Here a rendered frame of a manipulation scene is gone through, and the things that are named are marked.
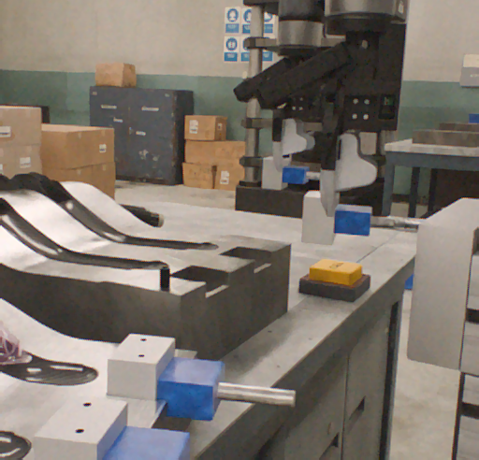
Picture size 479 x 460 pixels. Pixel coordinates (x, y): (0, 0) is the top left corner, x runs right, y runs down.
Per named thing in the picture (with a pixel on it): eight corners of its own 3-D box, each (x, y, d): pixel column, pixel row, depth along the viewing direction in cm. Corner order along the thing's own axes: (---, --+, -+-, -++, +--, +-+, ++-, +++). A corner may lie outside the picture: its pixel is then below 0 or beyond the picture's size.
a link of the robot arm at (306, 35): (272, 21, 111) (284, 25, 118) (271, 49, 112) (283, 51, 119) (316, 21, 109) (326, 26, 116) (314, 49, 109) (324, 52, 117)
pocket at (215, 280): (229, 306, 67) (230, 271, 67) (203, 321, 63) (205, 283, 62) (191, 298, 69) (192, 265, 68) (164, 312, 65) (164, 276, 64)
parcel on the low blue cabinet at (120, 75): (137, 88, 806) (137, 64, 801) (122, 87, 777) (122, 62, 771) (109, 87, 824) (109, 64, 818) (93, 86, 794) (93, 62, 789)
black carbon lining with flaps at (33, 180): (224, 261, 79) (227, 183, 77) (149, 294, 65) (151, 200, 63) (10, 226, 94) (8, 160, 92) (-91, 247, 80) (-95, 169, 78)
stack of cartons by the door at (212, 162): (258, 190, 768) (261, 118, 752) (246, 193, 739) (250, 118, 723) (195, 183, 804) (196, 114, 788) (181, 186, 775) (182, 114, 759)
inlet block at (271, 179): (338, 191, 119) (341, 161, 118) (333, 194, 114) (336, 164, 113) (268, 184, 123) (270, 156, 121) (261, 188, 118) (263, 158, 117)
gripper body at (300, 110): (317, 121, 111) (322, 48, 109) (268, 119, 114) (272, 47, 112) (326, 120, 118) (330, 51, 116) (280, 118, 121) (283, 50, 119)
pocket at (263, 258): (271, 281, 77) (273, 251, 76) (252, 293, 72) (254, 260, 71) (237, 276, 79) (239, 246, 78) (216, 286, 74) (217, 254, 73)
